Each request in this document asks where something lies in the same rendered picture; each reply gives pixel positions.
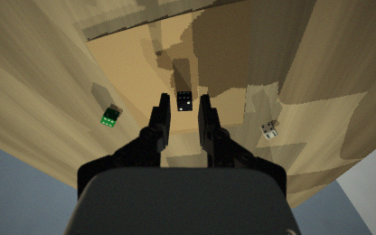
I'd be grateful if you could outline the white die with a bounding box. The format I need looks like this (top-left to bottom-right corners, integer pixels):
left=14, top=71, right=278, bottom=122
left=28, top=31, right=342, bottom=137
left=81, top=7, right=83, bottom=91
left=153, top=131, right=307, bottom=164
left=260, top=122, right=278, bottom=139

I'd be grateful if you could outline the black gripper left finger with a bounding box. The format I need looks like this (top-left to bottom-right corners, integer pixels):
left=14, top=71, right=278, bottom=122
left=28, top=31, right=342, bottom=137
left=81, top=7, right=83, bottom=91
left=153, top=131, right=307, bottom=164
left=77, top=93, right=171, bottom=200

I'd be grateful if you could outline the black die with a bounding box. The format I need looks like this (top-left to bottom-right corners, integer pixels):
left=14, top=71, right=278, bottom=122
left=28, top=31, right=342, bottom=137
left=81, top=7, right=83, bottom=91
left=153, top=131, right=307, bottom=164
left=176, top=91, right=193, bottom=111

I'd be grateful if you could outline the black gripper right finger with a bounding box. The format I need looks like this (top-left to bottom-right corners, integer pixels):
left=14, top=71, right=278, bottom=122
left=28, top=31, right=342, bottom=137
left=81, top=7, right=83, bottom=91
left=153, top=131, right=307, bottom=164
left=198, top=94, right=287, bottom=198

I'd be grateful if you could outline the green die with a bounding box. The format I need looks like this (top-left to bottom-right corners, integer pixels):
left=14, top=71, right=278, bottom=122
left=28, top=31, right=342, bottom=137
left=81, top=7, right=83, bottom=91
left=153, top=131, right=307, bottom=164
left=100, top=108, right=120, bottom=127

